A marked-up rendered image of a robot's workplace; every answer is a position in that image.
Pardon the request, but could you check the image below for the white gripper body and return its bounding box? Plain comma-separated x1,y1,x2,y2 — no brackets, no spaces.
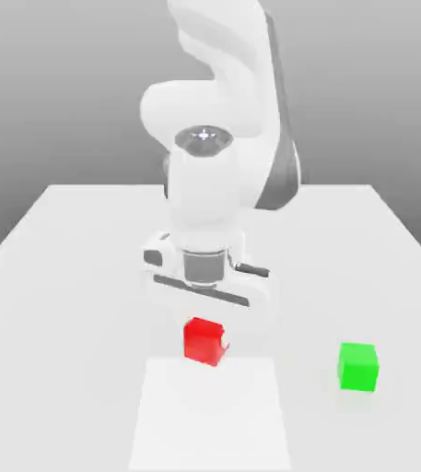
141,267,280,333

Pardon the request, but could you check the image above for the small green cube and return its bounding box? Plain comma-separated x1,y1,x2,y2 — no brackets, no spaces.
336,341,380,393

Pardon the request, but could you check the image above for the small red cube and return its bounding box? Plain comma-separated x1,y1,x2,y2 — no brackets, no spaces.
182,315,231,369

